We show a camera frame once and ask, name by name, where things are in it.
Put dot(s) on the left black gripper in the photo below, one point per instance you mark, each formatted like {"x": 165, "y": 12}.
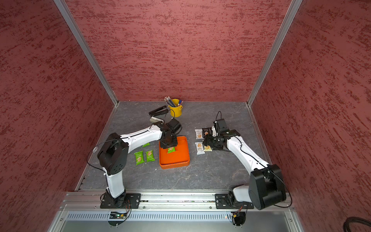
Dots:
{"x": 173, "y": 144}

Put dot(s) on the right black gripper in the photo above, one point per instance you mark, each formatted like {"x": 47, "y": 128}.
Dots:
{"x": 207, "y": 140}

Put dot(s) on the yellow cookie packet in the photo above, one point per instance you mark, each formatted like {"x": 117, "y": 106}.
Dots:
{"x": 207, "y": 148}

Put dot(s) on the black cookie packet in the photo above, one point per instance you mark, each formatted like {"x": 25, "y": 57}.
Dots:
{"x": 206, "y": 131}

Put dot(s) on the white cookie packet front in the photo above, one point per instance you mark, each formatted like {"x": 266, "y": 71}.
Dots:
{"x": 199, "y": 148}

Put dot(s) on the white pink cookie packet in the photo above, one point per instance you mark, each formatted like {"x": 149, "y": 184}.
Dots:
{"x": 199, "y": 134}

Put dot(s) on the orange plastic storage tray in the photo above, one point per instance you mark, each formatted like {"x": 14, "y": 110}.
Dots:
{"x": 176, "y": 159}

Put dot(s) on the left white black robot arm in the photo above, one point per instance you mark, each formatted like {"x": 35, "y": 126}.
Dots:
{"x": 114, "y": 152}

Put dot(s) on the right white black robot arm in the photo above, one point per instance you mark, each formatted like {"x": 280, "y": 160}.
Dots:
{"x": 266, "y": 186}

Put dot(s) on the yellow pen cup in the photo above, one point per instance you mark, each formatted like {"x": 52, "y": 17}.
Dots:
{"x": 176, "y": 108}

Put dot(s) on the black stapler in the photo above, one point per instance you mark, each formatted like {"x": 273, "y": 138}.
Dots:
{"x": 163, "y": 110}

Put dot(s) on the pens in cup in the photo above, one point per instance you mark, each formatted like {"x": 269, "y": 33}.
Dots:
{"x": 169, "y": 101}

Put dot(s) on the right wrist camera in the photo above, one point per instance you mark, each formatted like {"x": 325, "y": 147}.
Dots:
{"x": 219, "y": 127}

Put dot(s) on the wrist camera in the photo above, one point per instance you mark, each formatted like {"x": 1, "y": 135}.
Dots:
{"x": 174, "y": 126}
{"x": 219, "y": 127}

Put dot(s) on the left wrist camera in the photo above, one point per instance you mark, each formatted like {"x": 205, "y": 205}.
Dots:
{"x": 174, "y": 126}

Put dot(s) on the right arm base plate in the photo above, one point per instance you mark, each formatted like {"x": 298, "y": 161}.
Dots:
{"x": 228, "y": 201}

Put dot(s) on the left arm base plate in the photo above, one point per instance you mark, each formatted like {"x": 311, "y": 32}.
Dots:
{"x": 124, "y": 201}

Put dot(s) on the aluminium front rail frame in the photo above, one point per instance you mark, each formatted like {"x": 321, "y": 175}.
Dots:
{"x": 169, "y": 211}

